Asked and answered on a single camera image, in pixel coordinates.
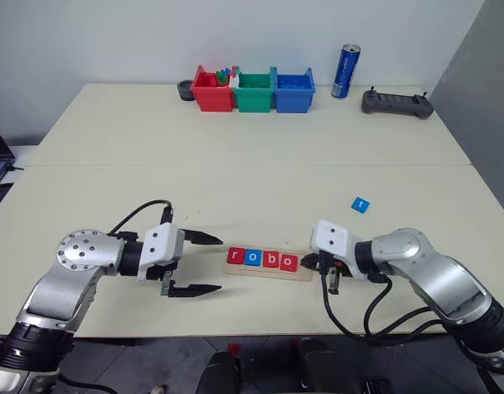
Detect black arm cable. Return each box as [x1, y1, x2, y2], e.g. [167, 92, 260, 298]
[320, 264, 455, 342]
[107, 199, 176, 240]

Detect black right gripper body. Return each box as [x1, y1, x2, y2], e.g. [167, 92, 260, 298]
[315, 250, 360, 295]

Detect wooden letter tray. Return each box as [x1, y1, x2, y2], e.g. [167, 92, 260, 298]
[222, 245, 315, 284]

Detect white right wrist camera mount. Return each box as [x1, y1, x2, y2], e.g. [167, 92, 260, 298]
[309, 218, 362, 268]

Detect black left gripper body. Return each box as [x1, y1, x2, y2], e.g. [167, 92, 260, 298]
[145, 229, 188, 297]

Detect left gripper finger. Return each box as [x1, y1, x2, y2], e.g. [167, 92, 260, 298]
[168, 282, 223, 299]
[183, 228, 225, 247]

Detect red letter o tile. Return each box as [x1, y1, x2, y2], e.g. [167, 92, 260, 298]
[278, 252, 300, 273]

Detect green plastic bin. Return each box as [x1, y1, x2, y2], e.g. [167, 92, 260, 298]
[231, 66, 277, 113]

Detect red plastic bin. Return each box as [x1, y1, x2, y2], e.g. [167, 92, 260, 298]
[190, 65, 236, 113]

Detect red letter b tile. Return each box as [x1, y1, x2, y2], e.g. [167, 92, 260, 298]
[261, 250, 283, 270]

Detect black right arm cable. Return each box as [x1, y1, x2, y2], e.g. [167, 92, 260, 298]
[320, 264, 455, 342]

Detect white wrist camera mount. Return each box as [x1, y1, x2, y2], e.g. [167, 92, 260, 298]
[135, 222, 186, 284]
[309, 218, 362, 268]

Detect dark rounded shape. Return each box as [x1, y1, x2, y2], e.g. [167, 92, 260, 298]
[296, 337, 340, 394]
[195, 350, 242, 394]

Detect blue drink can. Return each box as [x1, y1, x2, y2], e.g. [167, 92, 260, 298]
[330, 43, 363, 100]

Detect blue letter o tile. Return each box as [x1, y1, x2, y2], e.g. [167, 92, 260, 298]
[243, 248, 265, 268]

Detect red letter r tile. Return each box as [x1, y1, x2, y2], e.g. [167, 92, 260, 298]
[226, 245, 247, 266]

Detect dark grey remote controller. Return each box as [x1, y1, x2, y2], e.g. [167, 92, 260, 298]
[360, 85, 436, 121]

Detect blue letter t tile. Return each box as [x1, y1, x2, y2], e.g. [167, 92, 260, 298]
[350, 195, 372, 214]

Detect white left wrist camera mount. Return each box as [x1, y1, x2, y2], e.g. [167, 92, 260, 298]
[135, 222, 186, 284]

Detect black round holder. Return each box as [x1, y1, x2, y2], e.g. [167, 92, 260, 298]
[176, 79, 198, 102]

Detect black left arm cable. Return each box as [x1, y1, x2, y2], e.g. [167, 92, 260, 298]
[107, 199, 176, 240]

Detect blue plastic bin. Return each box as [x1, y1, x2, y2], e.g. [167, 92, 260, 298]
[272, 66, 317, 114]

